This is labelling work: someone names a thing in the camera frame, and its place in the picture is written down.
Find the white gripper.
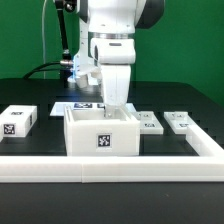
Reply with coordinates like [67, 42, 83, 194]
[90, 38, 136, 118]

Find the white cabinet body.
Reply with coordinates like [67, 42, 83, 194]
[64, 106, 140, 156]

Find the white cabinet door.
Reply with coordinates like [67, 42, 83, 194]
[133, 111, 164, 135]
[164, 111, 194, 134]

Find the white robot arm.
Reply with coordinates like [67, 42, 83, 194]
[73, 0, 165, 118]

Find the white cabinet top block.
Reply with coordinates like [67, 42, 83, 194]
[0, 105, 37, 142]

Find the white marker base plate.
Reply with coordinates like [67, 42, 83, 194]
[49, 101, 137, 118]

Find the black cable on left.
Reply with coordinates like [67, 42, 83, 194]
[22, 0, 81, 80]

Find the grey thin cable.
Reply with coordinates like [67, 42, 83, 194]
[41, 0, 50, 80]

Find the white L-shaped obstacle frame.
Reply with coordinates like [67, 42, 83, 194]
[0, 125, 224, 183]

